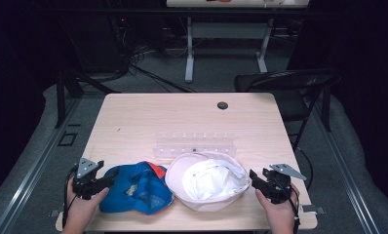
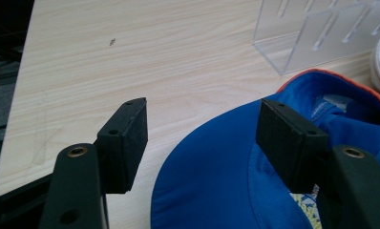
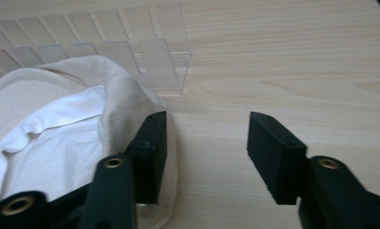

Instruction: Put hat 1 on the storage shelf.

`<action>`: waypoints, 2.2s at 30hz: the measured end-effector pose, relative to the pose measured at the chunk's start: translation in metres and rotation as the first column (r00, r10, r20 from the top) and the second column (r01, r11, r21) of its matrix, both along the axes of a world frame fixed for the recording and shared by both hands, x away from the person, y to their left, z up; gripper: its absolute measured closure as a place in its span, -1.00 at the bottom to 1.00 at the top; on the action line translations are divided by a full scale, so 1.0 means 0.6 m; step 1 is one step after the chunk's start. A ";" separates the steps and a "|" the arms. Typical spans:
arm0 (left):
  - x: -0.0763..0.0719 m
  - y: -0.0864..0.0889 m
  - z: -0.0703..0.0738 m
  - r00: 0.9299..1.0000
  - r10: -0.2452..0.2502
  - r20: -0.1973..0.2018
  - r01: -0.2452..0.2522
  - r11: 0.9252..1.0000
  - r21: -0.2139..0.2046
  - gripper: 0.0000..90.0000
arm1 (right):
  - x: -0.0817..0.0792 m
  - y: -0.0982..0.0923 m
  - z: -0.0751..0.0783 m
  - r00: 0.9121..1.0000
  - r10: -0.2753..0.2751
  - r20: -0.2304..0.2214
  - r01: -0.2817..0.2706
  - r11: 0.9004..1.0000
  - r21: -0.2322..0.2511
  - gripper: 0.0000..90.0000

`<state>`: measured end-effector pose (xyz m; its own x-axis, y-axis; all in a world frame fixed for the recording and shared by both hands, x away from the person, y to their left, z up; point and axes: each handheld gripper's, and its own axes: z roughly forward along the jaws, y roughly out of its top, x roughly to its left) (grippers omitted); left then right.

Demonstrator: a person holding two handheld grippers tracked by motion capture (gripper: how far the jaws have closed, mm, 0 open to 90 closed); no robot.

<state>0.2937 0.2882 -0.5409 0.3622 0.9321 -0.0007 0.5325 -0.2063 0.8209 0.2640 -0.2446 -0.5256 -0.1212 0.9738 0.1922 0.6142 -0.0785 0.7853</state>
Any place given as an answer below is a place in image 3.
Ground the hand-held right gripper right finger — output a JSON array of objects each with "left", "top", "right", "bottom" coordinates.
[{"left": 246, "top": 111, "right": 308, "bottom": 206}]

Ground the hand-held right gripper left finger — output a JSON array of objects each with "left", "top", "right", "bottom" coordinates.
[{"left": 124, "top": 110, "right": 168, "bottom": 205}]

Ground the clear plastic slotted basket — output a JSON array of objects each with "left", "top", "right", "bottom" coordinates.
[{"left": 0, "top": 3, "right": 192, "bottom": 229}]

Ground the beige cap with white lining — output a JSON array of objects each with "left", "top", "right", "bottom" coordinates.
[{"left": 0, "top": 54, "right": 179, "bottom": 229}]

